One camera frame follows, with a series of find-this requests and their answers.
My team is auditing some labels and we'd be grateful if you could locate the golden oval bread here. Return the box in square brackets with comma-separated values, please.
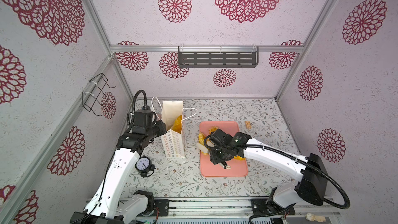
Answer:
[171, 115, 182, 134]

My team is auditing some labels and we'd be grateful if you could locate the white printed paper bag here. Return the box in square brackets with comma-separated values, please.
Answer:
[151, 96, 198, 159]

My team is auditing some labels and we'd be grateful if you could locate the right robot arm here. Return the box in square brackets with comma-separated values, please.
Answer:
[197, 129, 329, 214]

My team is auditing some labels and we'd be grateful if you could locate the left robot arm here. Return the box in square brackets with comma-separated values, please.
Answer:
[69, 120, 167, 224]

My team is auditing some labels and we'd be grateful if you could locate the braided yellow bread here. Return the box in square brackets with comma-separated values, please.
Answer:
[209, 126, 219, 134]

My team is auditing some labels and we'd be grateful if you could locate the pink plastic tray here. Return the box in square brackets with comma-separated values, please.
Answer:
[199, 121, 249, 178]

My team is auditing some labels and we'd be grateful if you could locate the yellow orange swirl bun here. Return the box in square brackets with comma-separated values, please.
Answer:
[234, 156, 246, 161]

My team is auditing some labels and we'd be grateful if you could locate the black alarm clock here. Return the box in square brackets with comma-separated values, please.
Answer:
[135, 156, 155, 178]

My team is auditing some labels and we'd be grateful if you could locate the small cream figurine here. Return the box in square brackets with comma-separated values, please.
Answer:
[305, 213, 326, 223]

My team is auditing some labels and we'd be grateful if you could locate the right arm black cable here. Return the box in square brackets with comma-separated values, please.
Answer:
[203, 133, 351, 224]

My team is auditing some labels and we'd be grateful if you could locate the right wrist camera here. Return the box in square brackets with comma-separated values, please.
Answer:
[210, 129, 232, 147]

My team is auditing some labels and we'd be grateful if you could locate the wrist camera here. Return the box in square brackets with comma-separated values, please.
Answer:
[210, 129, 232, 147]
[127, 110, 157, 128]

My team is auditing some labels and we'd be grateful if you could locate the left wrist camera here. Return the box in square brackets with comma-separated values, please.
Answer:
[127, 110, 157, 128]

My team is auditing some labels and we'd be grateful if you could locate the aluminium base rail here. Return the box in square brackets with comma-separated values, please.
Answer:
[83, 195, 341, 224]

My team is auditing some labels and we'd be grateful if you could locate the black wire wall rack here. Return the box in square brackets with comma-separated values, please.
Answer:
[81, 73, 116, 117]

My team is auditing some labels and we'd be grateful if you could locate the dark grey wall shelf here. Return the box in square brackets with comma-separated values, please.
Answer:
[177, 47, 259, 68]

